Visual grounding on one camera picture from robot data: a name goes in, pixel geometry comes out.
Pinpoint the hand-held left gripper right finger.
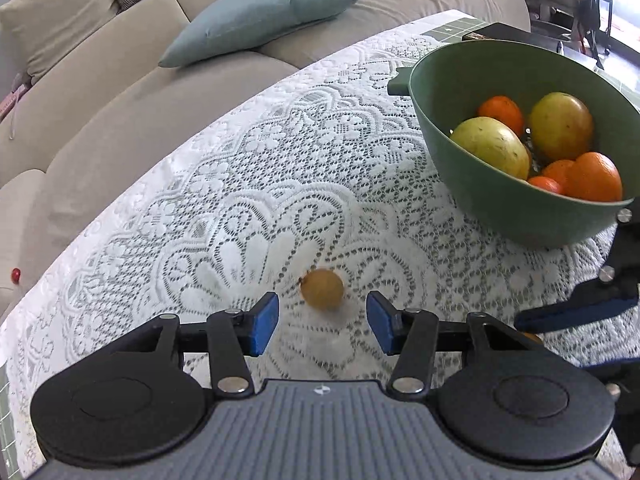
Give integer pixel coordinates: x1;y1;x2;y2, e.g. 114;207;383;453
366;290;540;397

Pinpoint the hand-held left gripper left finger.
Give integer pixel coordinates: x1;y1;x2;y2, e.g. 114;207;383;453
100;291;280;397

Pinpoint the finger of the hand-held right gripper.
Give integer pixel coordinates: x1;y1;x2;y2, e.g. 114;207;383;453
515;200;640;333
580;357;640;413

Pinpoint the small brown longan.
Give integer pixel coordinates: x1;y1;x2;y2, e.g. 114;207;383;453
300;268;345;309

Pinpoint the orange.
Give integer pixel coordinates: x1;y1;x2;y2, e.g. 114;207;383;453
477;96;526;137
526;176;564;196
565;151;624;203
541;159;576;193

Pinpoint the green colander bowl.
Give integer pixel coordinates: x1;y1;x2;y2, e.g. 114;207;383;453
387;38;636;248

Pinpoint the white lace tablecloth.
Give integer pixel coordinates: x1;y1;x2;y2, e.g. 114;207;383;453
0;7;640;480

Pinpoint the yellow-green pear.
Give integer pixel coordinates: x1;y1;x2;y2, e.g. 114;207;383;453
450;116;532;181

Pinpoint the yellow-orange round fruit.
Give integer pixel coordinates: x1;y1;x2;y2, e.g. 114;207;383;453
528;92;596;162

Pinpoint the beige sofa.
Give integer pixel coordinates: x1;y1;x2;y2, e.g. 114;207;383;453
0;0;532;321

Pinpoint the black box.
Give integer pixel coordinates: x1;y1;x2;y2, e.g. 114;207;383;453
462;22;576;54

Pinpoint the light blue pillow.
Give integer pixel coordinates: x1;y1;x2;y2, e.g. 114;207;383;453
158;0;359;68

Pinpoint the beige cushion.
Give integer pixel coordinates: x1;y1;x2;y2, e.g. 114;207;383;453
0;0;121;78

